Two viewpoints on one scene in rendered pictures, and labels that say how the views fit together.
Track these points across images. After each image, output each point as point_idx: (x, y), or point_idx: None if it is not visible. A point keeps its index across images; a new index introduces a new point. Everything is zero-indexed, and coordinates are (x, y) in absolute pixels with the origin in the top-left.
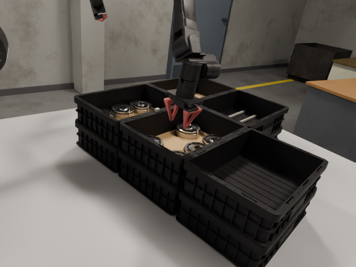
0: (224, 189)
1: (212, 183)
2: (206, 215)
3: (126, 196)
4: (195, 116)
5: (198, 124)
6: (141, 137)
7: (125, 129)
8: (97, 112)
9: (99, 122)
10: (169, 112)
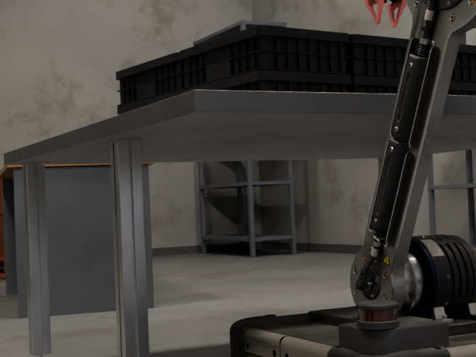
0: (469, 48)
1: (460, 48)
2: (464, 87)
3: None
4: (394, 13)
5: None
6: (387, 38)
7: (365, 37)
8: (316, 32)
9: (313, 52)
10: (382, 11)
